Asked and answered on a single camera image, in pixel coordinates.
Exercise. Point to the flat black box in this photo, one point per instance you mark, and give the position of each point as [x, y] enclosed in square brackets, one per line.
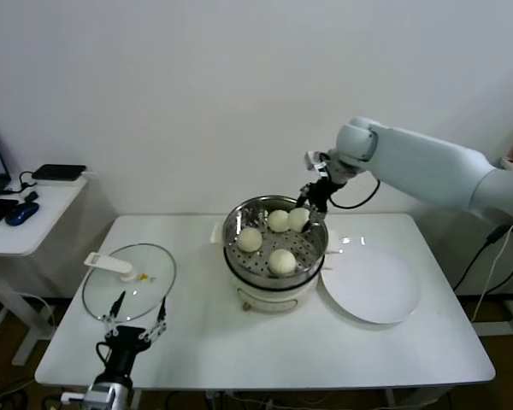
[60, 172]

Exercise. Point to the white steamed baozi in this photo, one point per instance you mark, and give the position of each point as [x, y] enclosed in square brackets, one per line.
[277, 221]
[250, 240]
[296, 220]
[281, 261]

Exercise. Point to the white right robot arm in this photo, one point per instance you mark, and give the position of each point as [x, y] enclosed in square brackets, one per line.
[410, 158]

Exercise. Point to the white shelf table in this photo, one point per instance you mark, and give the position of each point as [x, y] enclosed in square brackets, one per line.
[496, 329]

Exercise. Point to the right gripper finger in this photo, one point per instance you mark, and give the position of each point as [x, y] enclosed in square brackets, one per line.
[317, 218]
[304, 193]

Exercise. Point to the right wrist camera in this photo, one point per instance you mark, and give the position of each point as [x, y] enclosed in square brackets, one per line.
[316, 161]

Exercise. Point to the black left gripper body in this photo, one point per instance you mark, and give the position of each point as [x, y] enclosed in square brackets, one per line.
[124, 350]

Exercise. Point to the blue computer mouse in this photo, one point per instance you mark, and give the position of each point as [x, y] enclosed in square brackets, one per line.
[22, 214]

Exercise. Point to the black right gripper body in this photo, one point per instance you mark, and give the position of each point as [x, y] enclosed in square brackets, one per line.
[322, 192]

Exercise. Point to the cream electric cooking pot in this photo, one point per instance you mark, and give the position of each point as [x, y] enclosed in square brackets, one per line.
[267, 301]

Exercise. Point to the stainless steel steamer basket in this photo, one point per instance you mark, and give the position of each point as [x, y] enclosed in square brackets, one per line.
[312, 252]

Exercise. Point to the white side table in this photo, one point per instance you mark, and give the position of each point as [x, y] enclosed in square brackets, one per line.
[47, 213]

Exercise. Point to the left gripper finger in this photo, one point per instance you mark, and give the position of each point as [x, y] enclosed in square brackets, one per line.
[109, 321]
[161, 324]

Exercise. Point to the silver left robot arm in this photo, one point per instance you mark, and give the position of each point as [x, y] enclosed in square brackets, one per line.
[104, 395]

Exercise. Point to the white round plate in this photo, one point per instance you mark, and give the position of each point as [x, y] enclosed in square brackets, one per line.
[367, 286]

